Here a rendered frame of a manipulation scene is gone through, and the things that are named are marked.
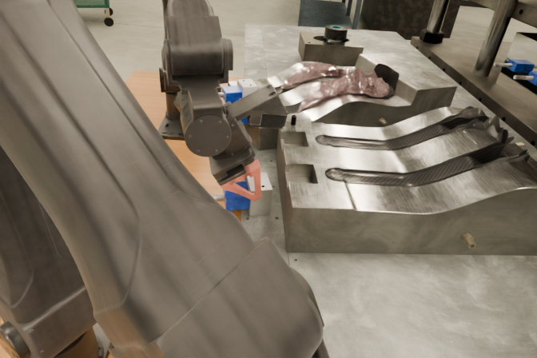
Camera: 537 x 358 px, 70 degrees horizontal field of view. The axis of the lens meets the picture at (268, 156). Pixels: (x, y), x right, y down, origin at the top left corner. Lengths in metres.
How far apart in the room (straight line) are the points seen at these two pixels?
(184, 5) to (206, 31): 0.05
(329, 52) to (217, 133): 0.93
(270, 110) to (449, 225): 0.31
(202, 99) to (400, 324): 0.38
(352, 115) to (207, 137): 0.48
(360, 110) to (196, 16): 0.48
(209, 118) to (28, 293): 0.25
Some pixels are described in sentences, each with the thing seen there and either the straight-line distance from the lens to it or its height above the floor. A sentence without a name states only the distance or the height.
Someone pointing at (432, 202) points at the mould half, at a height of 0.89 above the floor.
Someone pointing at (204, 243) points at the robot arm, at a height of 1.12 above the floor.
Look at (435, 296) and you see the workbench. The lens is 0.61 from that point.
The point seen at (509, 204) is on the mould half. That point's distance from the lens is 0.65.
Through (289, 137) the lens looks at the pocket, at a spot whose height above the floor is 0.88.
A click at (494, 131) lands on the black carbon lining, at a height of 0.94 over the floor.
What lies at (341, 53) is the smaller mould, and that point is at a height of 0.84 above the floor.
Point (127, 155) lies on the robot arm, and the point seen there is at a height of 1.15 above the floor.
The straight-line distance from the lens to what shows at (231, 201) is 0.63.
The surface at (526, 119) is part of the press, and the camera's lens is 1.32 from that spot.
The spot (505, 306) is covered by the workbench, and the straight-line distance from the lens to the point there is 0.65.
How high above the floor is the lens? 1.24
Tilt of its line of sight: 33 degrees down
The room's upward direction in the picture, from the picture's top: 5 degrees clockwise
